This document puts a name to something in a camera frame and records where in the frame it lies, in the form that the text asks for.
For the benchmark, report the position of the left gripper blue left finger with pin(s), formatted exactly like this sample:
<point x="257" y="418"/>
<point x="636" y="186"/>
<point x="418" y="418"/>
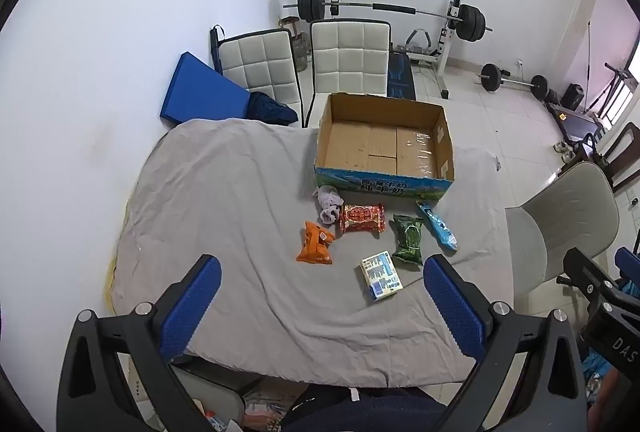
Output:
<point x="183" y="305"/>

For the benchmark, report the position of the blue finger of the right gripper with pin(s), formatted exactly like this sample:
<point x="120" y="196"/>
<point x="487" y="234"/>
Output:
<point x="628" y="263"/>
<point x="585" y="274"/>

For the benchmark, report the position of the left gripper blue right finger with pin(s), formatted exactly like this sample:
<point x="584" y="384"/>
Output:
<point x="460" y="304"/>

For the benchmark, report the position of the light blue long packet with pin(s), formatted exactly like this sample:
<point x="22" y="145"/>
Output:
<point x="440" y="230"/>

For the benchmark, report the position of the white blue tissue pack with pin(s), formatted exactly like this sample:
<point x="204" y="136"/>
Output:
<point x="381" y="276"/>

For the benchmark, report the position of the green snack packet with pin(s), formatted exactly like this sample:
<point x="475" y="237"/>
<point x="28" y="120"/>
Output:
<point x="408" y="232"/>

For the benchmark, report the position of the red snack packet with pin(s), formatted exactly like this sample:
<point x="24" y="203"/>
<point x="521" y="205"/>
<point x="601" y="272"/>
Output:
<point x="369" y="218"/>

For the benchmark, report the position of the orange snack packet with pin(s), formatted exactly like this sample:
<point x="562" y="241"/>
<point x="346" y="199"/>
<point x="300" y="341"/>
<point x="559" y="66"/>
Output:
<point x="316" y="245"/>

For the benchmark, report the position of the grey fuzzy sock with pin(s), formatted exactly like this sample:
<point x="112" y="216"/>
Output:
<point x="330" y="203"/>

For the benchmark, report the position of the beige plastic chair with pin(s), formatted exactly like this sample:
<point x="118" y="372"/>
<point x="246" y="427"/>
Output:
<point x="577" y="210"/>

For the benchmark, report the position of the grey table cloth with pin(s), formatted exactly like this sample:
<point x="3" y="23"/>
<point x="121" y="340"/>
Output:
<point x="243" y="191"/>

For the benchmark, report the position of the open cardboard box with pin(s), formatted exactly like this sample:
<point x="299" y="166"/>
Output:
<point x="390" y="146"/>

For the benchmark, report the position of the barbell on floor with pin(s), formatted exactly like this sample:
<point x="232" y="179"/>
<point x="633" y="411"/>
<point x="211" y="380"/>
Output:
<point x="492" y="78"/>

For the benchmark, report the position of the dark blue cloth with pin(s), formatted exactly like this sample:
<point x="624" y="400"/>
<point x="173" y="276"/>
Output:
<point x="261" y="107"/>

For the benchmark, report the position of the blue foam mat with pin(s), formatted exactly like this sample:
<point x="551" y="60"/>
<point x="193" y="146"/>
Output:
<point x="196" y="91"/>

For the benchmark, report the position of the barbell on rack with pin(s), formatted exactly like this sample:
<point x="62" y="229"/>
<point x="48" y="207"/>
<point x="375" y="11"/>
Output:
<point x="469" y="23"/>

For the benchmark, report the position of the white weight bench rack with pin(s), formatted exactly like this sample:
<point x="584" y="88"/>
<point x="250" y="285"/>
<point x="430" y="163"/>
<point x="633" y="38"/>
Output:
<point x="421" y="51"/>

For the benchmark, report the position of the left white padded chair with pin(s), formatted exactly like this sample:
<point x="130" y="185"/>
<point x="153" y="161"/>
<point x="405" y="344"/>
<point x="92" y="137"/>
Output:
<point x="263" y="61"/>

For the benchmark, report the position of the white padded chair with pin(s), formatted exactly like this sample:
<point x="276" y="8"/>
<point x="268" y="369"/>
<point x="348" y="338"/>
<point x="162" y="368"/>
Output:
<point x="263" y="61"/>
<point x="349" y="55"/>

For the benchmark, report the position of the right white padded chair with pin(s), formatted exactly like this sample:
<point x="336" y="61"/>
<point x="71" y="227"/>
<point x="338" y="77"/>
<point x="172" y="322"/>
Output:
<point x="349" y="55"/>

